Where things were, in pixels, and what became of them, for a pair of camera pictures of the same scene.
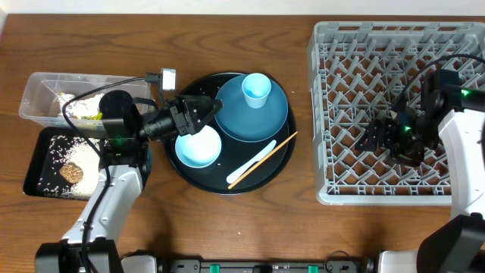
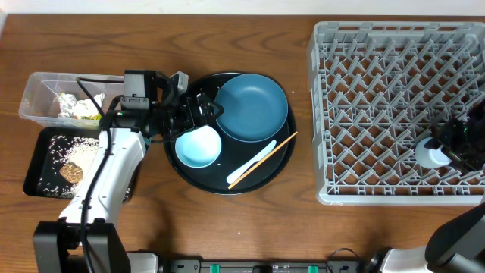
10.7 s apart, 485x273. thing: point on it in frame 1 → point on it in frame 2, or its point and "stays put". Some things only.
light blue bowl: [199, 150] stays put
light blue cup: [256, 87] → [430, 158]
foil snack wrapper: [64, 98] stays put
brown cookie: [71, 172] stays put
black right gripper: [380, 133] → [445, 136]
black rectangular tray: [62, 164] stays put
